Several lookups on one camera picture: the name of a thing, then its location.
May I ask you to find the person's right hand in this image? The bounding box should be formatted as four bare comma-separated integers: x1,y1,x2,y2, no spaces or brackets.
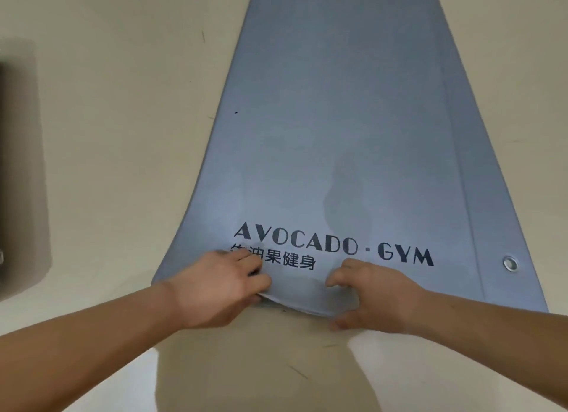
325,258,430,333

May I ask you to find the person's left hand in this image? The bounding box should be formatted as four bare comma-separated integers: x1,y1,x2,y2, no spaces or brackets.
163,249,273,332

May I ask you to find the blue-grey yoga mat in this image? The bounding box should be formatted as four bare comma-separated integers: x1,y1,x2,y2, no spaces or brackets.
0,61,6,266
150,0,487,318
433,0,550,313

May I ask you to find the person's right forearm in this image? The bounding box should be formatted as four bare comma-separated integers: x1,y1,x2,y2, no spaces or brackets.
417,290,568,412

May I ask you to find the person's left forearm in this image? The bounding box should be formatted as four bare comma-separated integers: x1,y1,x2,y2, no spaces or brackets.
0,279,187,412

